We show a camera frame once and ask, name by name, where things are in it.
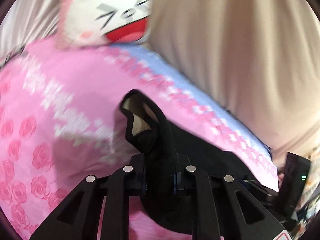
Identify pink rose bedsheet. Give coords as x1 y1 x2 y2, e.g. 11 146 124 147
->
1 37 278 239

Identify beige quilt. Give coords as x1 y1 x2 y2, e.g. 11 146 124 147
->
149 0 319 166

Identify black pants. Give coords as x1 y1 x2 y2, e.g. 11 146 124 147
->
120 88 278 235

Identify white cartoon face pillow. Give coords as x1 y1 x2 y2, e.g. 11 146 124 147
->
56 0 152 49

